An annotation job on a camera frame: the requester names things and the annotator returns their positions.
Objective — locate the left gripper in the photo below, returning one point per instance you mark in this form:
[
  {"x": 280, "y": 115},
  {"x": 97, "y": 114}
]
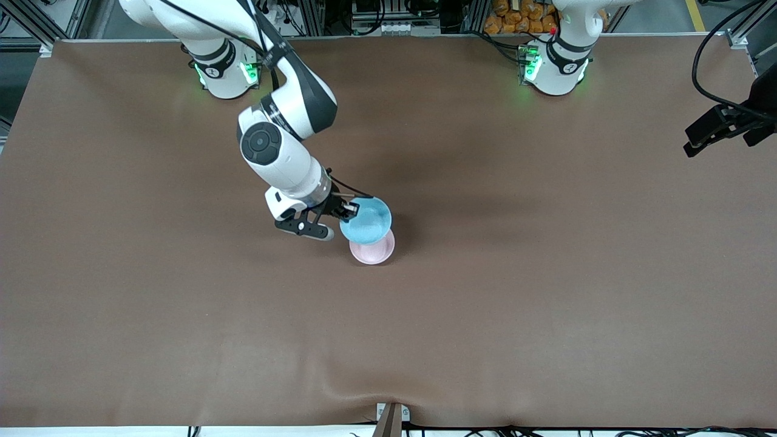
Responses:
[{"x": 763, "y": 97}]

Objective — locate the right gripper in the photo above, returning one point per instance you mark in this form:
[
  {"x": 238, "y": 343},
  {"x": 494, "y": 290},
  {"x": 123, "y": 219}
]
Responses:
[{"x": 333, "y": 204}]

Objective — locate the blue bowl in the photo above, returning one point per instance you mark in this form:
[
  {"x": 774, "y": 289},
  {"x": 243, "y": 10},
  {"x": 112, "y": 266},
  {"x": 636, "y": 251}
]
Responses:
[{"x": 370, "y": 224}]

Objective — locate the pink bowl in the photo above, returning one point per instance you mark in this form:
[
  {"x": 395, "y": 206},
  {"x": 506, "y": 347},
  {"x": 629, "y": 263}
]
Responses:
[{"x": 373, "y": 254}]

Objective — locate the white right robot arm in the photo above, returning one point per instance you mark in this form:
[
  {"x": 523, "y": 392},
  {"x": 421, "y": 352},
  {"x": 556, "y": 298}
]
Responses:
[{"x": 285, "y": 158}]

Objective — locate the brown table mat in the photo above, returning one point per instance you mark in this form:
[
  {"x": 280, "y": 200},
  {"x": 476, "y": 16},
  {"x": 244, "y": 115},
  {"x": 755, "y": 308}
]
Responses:
[{"x": 388, "y": 340}]

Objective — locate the white electronics box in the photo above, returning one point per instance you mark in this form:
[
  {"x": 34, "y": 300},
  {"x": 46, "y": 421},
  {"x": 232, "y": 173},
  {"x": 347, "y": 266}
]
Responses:
[{"x": 394, "y": 27}]

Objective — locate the white power strip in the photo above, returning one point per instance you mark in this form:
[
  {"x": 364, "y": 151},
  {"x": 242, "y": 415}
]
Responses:
[{"x": 279, "y": 17}]

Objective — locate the orange snack packets pile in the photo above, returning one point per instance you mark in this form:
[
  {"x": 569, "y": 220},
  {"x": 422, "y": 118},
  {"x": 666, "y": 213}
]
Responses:
[{"x": 504, "y": 24}]

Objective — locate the aluminium frame profile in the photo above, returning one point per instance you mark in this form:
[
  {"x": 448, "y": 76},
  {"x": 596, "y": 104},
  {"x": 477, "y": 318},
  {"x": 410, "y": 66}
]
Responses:
[
  {"x": 33, "y": 24},
  {"x": 749, "y": 21}
]

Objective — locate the grey metal camera mount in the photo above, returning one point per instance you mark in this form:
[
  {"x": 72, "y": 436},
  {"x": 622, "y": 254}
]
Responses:
[{"x": 391, "y": 422}]

